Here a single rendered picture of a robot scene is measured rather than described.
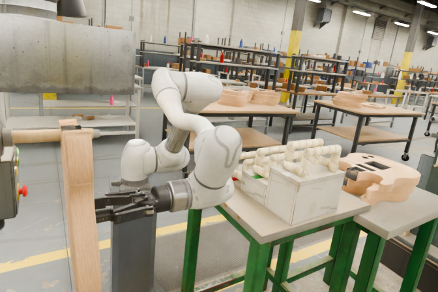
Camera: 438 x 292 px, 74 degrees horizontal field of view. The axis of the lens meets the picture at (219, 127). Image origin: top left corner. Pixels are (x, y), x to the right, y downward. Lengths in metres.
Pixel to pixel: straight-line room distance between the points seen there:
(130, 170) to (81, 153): 1.12
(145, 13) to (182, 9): 1.58
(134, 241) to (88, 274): 1.19
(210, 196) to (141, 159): 0.89
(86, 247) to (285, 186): 0.70
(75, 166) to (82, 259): 0.19
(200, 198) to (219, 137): 0.21
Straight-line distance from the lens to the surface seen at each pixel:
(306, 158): 1.06
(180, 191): 0.83
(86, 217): 0.67
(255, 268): 1.13
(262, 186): 1.20
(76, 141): 0.60
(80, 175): 0.62
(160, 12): 12.58
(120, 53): 0.69
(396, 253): 2.80
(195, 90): 1.27
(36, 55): 0.68
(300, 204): 1.11
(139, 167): 1.70
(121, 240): 1.86
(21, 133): 0.86
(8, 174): 1.11
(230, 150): 0.73
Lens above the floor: 1.50
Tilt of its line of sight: 14 degrees down
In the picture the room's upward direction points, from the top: 6 degrees clockwise
